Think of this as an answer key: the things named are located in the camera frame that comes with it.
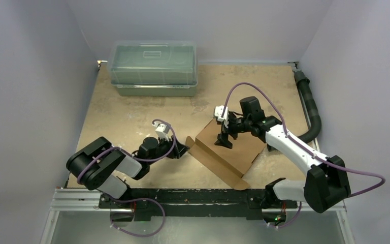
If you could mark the clear plastic storage bin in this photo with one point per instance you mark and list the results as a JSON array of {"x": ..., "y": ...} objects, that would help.
[{"x": 154, "y": 68}]

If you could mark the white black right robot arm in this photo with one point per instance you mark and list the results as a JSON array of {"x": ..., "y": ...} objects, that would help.
[{"x": 325, "y": 184}]

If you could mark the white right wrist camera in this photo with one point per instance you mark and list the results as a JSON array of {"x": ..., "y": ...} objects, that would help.
[{"x": 221, "y": 114}]

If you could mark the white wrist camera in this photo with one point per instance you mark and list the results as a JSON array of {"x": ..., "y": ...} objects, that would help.
[
  {"x": 221, "y": 114},
  {"x": 161, "y": 130}
]

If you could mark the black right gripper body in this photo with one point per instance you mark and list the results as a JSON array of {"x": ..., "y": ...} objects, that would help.
[{"x": 234, "y": 127}]

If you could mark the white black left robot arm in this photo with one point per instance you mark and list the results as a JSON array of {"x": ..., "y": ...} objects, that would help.
[{"x": 93, "y": 165}]

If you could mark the brown cardboard box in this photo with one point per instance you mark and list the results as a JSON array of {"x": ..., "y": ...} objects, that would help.
[{"x": 230, "y": 165}]

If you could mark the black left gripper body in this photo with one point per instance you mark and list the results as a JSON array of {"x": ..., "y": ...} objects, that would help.
[{"x": 164, "y": 147}]

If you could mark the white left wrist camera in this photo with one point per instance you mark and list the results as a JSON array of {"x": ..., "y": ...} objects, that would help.
[{"x": 161, "y": 130}]

